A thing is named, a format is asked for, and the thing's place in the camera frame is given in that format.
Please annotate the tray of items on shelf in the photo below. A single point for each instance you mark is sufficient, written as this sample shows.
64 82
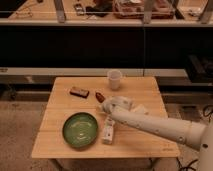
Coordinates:
161 9

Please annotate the beige sponge block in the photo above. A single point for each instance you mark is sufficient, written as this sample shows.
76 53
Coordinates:
140 109

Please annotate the black device on shelf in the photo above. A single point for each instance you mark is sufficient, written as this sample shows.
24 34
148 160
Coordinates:
99 10

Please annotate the white bottle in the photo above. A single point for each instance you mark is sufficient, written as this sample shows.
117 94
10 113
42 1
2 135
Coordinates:
108 131

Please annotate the red pepper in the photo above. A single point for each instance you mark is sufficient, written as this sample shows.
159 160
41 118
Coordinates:
99 97

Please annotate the brown rectangular block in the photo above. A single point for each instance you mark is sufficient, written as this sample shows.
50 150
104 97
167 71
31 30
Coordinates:
79 92

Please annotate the white ceramic cup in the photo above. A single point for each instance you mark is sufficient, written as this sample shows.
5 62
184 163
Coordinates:
114 78

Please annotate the wooden table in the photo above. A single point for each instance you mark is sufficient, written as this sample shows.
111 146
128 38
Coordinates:
127 142

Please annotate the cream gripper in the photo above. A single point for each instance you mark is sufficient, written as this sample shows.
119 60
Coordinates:
110 103

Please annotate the small dark remote on shelf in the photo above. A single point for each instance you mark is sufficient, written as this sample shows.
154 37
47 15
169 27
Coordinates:
79 9

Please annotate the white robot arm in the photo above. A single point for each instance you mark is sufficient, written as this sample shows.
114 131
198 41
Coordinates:
192 134

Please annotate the green bowl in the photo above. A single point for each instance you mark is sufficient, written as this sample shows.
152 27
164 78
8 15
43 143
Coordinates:
80 130

